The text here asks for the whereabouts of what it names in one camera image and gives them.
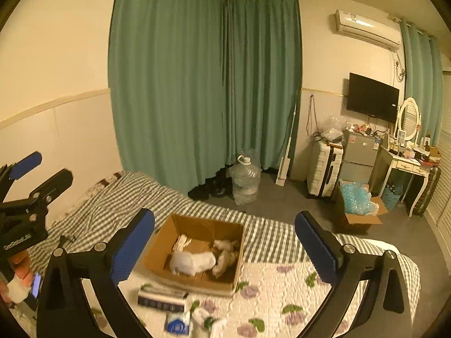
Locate floral quilted bedspread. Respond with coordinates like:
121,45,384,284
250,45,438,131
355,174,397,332
10,261,342,338

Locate beige plush toy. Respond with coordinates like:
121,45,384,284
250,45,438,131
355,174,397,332
211,248,240,278

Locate black wall television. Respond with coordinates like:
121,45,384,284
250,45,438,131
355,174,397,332
347,72,400,124

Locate white louvered door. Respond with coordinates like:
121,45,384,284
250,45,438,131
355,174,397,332
425,70,451,243

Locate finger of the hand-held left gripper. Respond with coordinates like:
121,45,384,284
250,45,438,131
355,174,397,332
0,168,74,219
0,151,43,198

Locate white sock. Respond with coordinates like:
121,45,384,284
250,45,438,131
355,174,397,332
192,308,228,338

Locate black hanging cable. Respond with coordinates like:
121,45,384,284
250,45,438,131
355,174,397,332
305,94,318,138

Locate narrow green curtain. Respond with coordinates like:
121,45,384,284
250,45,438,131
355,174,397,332
224,0,304,171

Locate green window curtain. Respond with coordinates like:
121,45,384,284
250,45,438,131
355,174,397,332
400,21,445,148

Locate cardboard box with flaps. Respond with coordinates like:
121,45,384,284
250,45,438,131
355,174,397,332
333,179,388,235

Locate dark hard suitcase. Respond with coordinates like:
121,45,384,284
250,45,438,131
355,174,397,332
405,165,441,217

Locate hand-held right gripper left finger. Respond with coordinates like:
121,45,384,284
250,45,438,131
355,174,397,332
36,208,156,338

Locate clear plastic bag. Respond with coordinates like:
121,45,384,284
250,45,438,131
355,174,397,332
319,113,350,142

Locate blue plastic basket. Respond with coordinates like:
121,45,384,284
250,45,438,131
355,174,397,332
381,181,404,205

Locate blue and white packet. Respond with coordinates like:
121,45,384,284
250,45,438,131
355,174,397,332
165,312,191,335

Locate person's left hand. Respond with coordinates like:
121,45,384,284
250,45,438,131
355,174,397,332
0,252,34,305

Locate wide green curtain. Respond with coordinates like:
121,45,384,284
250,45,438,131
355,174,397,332
107,0,230,195

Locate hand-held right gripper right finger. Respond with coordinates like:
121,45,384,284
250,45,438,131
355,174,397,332
295,210,413,338

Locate white vanity table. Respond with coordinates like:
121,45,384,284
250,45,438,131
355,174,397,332
379,144,432,217

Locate white air conditioner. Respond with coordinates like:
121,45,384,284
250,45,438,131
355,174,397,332
334,9,403,50

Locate grey mini fridge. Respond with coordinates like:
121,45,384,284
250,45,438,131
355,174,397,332
340,128,383,188

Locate pile of dark shoes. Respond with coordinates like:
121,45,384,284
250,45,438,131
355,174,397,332
188,167,235,200

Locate small white plush toy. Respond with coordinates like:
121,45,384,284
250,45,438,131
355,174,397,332
213,239,239,251

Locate white flat mop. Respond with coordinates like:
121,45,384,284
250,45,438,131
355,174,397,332
275,100,299,187

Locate clear large water bottle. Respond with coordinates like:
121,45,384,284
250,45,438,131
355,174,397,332
229,154,262,205

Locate pile of blue plastic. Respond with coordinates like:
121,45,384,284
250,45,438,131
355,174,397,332
339,179,380,217

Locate white oval vanity mirror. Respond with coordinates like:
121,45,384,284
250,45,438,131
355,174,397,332
395,97,422,142

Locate white hard suitcase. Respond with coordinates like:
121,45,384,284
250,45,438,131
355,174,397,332
306,141,344,198

